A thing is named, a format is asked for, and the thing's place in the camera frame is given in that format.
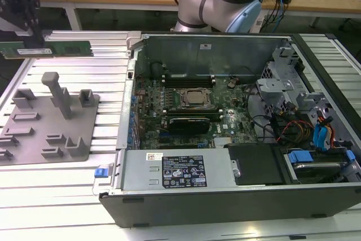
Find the green RAM stick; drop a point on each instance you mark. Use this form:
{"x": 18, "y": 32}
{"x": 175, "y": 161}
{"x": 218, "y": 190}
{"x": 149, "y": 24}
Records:
{"x": 70, "y": 48}

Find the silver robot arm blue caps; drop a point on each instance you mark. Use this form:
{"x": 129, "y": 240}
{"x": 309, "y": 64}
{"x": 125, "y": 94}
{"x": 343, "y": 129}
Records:
{"x": 191, "y": 6}

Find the black RAM slot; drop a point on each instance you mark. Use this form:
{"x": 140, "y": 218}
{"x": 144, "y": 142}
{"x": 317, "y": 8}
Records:
{"x": 189, "y": 84}
{"x": 189, "y": 78}

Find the grey parts rack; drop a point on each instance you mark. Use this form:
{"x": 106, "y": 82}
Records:
{"x": 70, "y": 128}

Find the blue case latch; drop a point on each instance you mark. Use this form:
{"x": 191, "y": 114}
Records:
{"x": 101, "y": 173}

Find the silver CPU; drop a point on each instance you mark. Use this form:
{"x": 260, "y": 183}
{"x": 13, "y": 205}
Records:
{"x": 197, "y": 97}

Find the grey power supply with label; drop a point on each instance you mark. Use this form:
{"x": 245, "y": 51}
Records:
{"x": 135, "y": 173}

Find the black graphics card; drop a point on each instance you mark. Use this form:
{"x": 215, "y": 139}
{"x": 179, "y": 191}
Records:
{"x": 189, "y": 125}

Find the silver coin battery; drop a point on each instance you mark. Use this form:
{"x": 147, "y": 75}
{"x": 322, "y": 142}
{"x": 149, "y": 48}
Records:
{"x": 231, "y": 84}

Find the green motherboard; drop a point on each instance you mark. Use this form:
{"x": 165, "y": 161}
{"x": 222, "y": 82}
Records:
{"x": 234, "y": 111}

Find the silver finned heatsink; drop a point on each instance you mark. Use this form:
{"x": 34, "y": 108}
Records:
{"x": 224, "y": 141}

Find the grey metal drive cage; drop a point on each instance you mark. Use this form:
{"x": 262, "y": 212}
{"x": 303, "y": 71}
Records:
{"x": 273, "y": 85}

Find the black plastic shroud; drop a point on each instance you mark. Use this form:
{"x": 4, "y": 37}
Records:
{"x": 253, "y": 164}

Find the black open PC case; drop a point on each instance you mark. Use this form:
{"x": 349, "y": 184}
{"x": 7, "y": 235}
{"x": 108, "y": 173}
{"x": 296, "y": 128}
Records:
{"x": 225, "y": 207}

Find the hard disk in blue carrier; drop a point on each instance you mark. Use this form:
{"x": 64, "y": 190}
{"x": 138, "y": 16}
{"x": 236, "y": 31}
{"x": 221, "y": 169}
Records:
{"x": 299, "y": 157}

